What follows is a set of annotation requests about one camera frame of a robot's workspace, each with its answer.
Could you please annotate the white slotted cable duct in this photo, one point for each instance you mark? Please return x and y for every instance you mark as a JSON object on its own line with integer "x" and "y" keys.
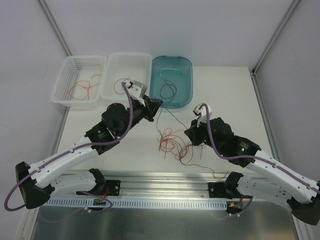
{"x": 133, "y": 203}

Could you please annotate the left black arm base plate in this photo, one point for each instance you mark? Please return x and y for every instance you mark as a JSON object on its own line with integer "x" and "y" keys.
{"x": 112, "y": 188}

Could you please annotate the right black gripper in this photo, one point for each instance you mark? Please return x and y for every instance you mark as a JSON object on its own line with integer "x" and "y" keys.
{"x": 194, "y": 135}

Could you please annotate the teal transparent plastic bin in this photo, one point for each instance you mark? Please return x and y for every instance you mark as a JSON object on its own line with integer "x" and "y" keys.
{"x": 172, "y": 81}

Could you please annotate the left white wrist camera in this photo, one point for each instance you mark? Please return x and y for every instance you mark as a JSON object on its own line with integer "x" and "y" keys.
{"x": 136, "y": 90}

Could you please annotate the aluminium mounting rail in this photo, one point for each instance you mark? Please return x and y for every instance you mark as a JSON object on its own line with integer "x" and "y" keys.
{"x": 164, "y": 185}

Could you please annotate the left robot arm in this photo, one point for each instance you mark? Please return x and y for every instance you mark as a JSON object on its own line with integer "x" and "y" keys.
{"x": 40, "y": 181}

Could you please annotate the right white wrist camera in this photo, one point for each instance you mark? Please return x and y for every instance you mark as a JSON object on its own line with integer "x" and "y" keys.
{"x": 203, "y": 113}

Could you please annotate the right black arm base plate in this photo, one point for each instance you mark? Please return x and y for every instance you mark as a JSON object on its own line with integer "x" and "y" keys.
{"x": 216, "y": 190}

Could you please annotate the right white perforated basket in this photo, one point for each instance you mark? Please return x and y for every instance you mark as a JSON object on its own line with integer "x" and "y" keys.
{"x": 122, "y": 67}

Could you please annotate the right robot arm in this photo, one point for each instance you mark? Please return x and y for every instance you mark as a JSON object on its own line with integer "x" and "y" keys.
{"x": 286, "y": 188}

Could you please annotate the white perforated basket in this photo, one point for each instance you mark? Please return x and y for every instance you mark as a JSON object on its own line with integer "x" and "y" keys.
{"x": 122, "y": 67}
{"x": 79, "y": 81}

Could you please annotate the left white perforated basket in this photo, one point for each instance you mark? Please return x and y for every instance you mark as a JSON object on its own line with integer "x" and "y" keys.
{"x": 79, "y": 81}

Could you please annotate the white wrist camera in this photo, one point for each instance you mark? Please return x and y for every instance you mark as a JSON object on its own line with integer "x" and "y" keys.
{"x": 136, "y": 90}
{"x": 203, "y": 113}

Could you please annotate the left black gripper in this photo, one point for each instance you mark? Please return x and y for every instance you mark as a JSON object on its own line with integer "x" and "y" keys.
{"x": 150, "y": 110}

